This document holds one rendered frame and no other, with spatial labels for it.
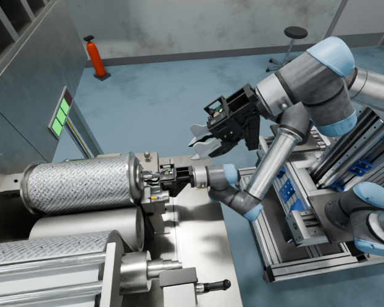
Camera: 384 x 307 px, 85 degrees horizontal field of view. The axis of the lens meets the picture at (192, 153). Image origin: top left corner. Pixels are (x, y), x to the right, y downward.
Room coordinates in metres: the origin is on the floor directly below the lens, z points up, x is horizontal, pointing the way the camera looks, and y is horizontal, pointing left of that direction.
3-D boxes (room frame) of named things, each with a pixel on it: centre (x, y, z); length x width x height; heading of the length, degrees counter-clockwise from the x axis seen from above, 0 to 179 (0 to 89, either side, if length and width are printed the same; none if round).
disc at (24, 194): (0.27, 0.41, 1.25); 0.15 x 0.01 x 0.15; 7
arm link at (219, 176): (0.39, -0.10, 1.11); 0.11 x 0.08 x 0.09; 97
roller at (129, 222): (0.17, 0.27, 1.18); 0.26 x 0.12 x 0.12; 97
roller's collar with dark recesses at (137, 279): (0.06, 0.11, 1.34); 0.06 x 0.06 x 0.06; 7
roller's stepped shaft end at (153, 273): (0.06, 0.05, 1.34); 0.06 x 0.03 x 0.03; 97
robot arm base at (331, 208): (0.36, -0.69, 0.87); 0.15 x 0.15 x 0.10
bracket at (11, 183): (0.27, 0.46, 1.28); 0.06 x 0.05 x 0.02; 97
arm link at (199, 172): (0.38, -0.03, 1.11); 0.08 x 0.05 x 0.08; 7
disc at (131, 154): (0.30, 0.16, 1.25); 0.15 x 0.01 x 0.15; 7
